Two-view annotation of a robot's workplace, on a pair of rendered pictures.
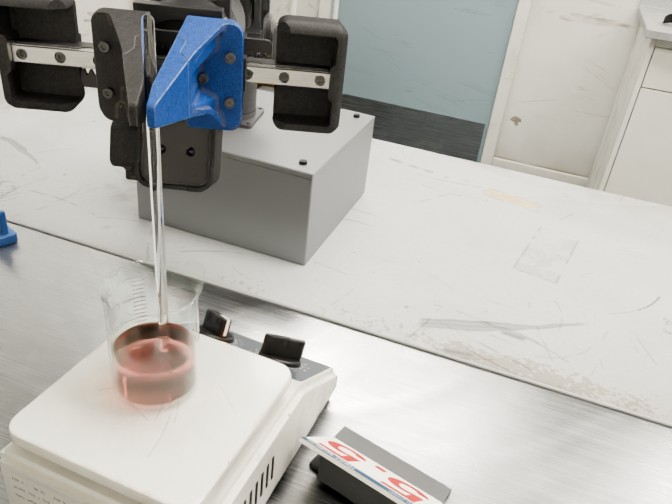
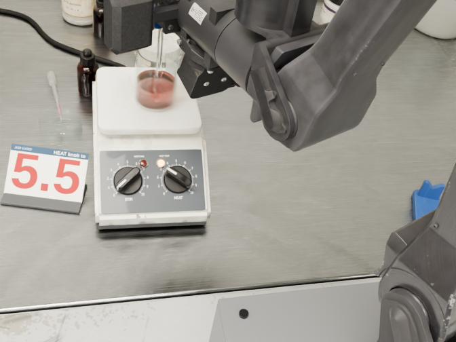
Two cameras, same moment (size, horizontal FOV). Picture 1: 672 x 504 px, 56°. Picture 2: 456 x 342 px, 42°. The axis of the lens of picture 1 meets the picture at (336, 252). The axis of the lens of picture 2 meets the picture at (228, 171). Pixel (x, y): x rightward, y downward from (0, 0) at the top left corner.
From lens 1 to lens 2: 0.82 m
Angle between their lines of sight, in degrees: 98
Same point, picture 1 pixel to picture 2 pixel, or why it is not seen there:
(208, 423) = (117, 93)
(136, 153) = not seen: hidden behind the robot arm
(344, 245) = not seen: outside the picture
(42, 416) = not seen: hidden behind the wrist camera
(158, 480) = (117, 70)
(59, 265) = (361, 245)
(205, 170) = (183, 69)
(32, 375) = (264, 170)
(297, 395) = (96, 144)
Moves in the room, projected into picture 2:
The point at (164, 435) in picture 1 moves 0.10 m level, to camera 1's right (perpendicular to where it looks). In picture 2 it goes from (129, 83) to (48, 100)
